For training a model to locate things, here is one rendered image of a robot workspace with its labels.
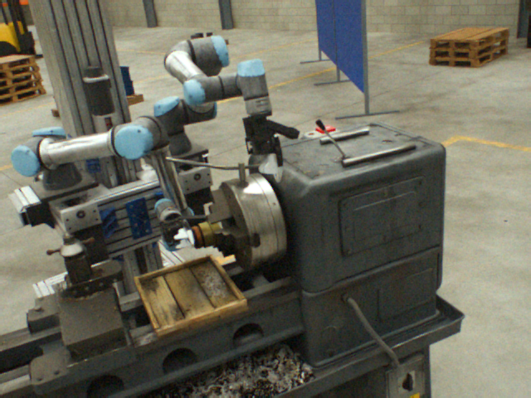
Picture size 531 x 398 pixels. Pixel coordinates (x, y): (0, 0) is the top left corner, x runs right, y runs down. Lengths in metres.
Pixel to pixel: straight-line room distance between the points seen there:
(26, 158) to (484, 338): 2.32
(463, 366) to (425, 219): 1.08
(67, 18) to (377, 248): 1.49
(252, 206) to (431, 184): 0.65
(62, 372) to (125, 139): 0.76
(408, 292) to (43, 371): 1.25
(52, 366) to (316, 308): 0.84
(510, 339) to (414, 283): 1.10
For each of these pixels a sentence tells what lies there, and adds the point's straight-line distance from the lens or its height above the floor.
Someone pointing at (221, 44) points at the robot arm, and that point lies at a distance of 2.00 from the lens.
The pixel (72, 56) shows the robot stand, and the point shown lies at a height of 1.62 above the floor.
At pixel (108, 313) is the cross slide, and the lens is 1.72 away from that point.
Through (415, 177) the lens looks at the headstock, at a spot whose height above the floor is 1.17.
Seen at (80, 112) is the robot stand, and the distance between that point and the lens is 2.39.
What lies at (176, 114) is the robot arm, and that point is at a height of 1.34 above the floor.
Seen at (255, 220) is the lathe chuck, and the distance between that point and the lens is 1.67.
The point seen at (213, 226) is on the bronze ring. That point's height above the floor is 1.11.
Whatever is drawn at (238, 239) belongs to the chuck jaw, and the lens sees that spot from 1.68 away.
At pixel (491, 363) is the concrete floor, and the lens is 2.90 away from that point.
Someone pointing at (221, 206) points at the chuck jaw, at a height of 1.15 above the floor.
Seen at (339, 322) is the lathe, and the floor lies 0.70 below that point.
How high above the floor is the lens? 1.89
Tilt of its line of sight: 24 degrees down
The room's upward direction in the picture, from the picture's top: 7 degrees counter-clockwise
